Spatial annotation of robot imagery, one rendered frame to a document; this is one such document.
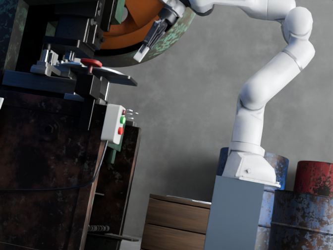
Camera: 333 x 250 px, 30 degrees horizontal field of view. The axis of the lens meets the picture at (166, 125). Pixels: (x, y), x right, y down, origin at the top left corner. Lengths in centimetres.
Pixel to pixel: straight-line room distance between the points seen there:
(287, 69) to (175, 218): 82
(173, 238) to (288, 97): 327
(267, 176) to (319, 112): 348
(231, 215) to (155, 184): 357
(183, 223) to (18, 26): 108
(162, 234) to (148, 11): 104
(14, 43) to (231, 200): 105
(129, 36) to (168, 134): 300
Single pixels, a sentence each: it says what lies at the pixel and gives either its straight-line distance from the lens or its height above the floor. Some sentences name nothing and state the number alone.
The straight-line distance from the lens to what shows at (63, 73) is 253.
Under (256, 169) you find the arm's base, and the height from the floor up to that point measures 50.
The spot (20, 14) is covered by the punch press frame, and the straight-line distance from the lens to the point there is 258.
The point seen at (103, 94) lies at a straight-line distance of 255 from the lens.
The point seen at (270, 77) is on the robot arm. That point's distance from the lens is 236.
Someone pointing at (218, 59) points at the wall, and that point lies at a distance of 592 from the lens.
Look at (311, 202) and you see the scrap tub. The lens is 289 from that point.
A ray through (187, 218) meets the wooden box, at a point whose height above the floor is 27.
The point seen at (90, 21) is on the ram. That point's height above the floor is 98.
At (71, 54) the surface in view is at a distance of 260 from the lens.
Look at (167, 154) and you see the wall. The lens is 582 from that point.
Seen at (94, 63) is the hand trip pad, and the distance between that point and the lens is 219.
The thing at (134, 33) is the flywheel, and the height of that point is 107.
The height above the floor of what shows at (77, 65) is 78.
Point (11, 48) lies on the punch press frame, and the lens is 254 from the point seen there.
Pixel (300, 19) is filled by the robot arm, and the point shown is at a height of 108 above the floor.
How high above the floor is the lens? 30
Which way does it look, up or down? 7 degrees up
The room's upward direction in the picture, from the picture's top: 10 degrees clockwise
